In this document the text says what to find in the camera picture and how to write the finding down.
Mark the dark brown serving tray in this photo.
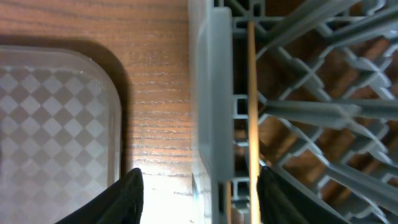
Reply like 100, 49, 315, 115
1, 45, 121, 223

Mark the grey dishwasher rack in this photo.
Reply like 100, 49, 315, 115
188, 1, 397, 223

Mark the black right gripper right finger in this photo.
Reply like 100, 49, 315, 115
257, 167, 346, 224

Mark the wooden chopstick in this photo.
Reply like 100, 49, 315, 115
248, 21, 261, 224
225, 181, 231, 224

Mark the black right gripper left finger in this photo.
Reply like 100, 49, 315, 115
59, 168, 144, 224

